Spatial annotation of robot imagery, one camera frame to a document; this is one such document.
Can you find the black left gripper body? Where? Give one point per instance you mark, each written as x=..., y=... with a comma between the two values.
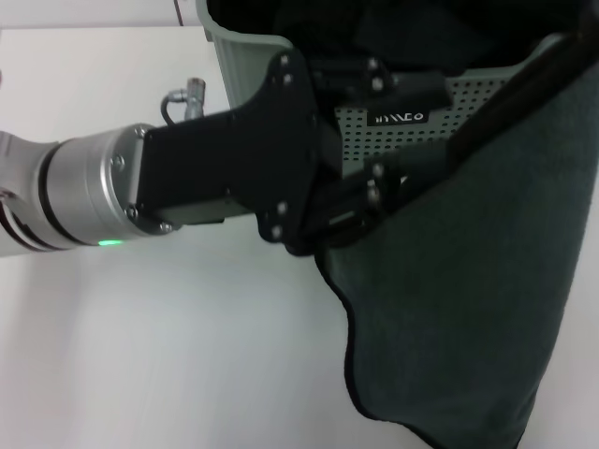
x=224, y=163

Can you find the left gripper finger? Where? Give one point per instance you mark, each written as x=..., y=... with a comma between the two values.
x=412, y=91
x=355, y=206

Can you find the green and yellow towel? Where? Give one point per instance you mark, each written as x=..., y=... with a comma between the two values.
x=468, y=280

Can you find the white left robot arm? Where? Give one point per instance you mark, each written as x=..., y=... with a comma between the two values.
x=70, y=196

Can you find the green perforated storage basket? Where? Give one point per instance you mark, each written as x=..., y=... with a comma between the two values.
x=243, y=70

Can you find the dark folded cloth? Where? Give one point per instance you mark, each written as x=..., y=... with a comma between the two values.
x=421, y=33

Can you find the metal left wrist connector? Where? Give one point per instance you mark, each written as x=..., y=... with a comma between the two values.
x=192, y=100

